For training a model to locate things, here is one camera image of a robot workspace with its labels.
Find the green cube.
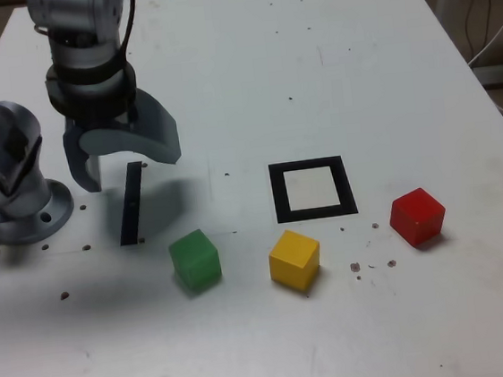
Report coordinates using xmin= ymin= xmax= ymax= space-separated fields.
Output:
xmin=166 ymin=227 xmax=224 ymax=293

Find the black tape square outline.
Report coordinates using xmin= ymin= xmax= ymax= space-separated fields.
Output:
xmin=267 ymin=154 xmax=360 ymax=226

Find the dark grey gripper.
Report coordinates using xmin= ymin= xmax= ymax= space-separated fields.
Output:
xmin=57 ymin=86 xmax=185 ymax=196

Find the yellow cube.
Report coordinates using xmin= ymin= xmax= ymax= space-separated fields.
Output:
xmin=265 ymin=226 xmax=326 ymax=296

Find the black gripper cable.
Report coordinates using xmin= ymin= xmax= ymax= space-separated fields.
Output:
xmin=30 ymin=0 xmax=151 ymax=130

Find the red cube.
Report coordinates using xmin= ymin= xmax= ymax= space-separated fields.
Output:
xmin=385 ymin=184 xmax=451 ymax=250

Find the thin black cable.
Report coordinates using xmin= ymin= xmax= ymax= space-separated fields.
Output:
xmin=460 ymin=0 xmax=499 ymax=63

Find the black tape strip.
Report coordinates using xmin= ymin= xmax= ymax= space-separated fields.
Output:
xmin=111 ymin=160 xmax=151 ymax=247

